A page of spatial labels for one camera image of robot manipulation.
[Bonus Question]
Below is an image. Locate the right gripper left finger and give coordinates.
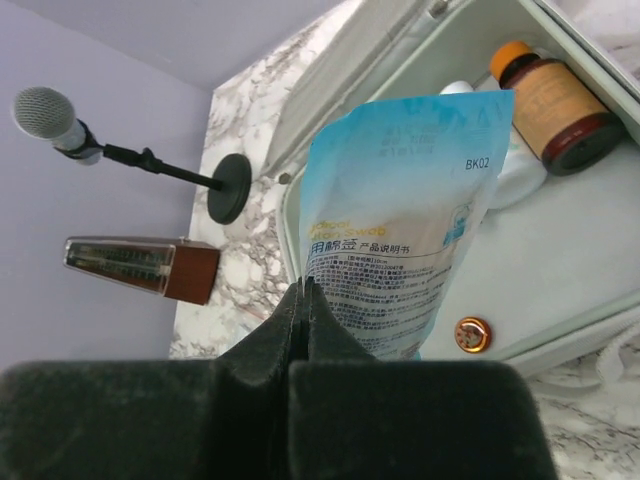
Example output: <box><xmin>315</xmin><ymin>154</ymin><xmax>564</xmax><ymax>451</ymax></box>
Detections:
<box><xmin>1</xmin><ymin>283</ymin><xmax>303</xmax><ymax>479</ymax></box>

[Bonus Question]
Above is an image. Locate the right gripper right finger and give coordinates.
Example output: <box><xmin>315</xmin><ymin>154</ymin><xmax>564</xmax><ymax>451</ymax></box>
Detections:
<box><xmin>287</xmin><ymin>281</ymin><xmax>557</xmax><ymax>479</ymax></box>

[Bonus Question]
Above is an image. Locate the small round copper tin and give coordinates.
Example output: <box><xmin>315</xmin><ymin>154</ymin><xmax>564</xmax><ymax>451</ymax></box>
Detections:
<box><xmin>454</xmin><ymin>317</ymin><xmax>493</xmax><ymax>354</ymax></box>

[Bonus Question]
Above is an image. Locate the blue cotton swab bag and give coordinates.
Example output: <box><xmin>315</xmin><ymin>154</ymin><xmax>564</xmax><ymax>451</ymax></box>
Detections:
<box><xmin>299</xmin><ymin>90</ymin><xmax>515</xmax><ymax>361</ymax></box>

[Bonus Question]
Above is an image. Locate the grey medicine kit box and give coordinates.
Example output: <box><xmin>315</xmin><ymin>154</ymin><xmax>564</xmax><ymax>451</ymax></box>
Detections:
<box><xmin>263</xmin><ymin>1</ymin><xmax>639</xmax><ymax>375</ymax></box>

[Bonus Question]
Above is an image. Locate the white disinfectant bottle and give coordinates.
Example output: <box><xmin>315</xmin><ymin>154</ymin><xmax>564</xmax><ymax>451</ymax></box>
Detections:
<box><xmin>439</xmin><ymin>79</ymin><xmax>549</xmax><ymax>209</ymax></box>

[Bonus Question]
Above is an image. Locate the brown medicine bottle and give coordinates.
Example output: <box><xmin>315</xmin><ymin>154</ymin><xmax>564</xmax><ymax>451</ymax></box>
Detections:
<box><xmin>489</xmin><ymin>41</ymin><xmax>625</xmax><ymax>176</ymax></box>

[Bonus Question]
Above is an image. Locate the brown metronome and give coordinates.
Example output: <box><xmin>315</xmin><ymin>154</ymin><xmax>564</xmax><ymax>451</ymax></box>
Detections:
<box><xmin>64</xmin><ymin>236</ymin><xmax>221</xmax><ymax>305</ymax></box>

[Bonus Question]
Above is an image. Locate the black microphone stand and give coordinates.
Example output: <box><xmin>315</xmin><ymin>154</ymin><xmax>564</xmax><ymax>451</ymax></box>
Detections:
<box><xmin>56</xmin><ymin>120</ymin><xmax>252</xmax><ymax>225</ymax></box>

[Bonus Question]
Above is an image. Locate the glitter microphone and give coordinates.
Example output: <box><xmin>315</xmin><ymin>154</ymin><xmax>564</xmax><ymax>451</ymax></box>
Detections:
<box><xmin>12</xmin><ymin>86</ymin><xmax>102</xmax><ymax>166</ymax></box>

